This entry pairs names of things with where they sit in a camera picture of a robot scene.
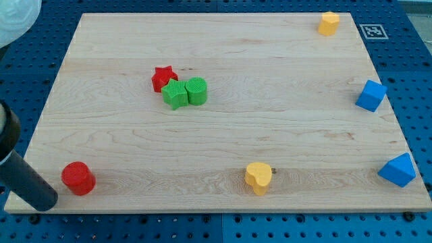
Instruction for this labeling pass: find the red cylinder block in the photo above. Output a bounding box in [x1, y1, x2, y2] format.
[61, 161, 96, 196]

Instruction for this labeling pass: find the green star block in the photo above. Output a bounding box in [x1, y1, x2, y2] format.
[161, 79, 189, 110]

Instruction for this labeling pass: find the red star block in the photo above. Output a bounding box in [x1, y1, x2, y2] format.
[151, 65, 178, 92]

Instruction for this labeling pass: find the wooden board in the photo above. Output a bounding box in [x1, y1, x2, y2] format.
[25, 13, 431, 214]

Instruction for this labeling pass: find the green cylinder block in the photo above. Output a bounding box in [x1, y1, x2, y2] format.
[185, 77, 207, 105]

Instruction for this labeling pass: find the yellow heart block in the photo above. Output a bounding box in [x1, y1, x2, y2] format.
[244, 162, 273, 196]

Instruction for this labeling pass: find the yellow hexagon block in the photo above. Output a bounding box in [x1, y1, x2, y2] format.
[317, 11, 340, 36]

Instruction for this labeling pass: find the blue cube block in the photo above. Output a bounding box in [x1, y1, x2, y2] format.
[356, 80, 387, 112]

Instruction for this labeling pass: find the white fiducial marker tag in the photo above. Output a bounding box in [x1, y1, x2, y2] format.
[360, 24, 388, 40]

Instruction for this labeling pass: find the blue triangle block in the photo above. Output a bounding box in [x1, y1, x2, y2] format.
[377, 153, 416, 188]

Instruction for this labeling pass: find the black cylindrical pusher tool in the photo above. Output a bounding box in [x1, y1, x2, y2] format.
[1, 101, 58, 211]

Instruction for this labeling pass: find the black board clamp bolt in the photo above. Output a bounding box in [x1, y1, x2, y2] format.
[402, 211, 416, 222]

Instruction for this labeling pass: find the white plastic cover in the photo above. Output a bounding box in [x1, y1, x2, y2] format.
[1, 0, 42, 48]

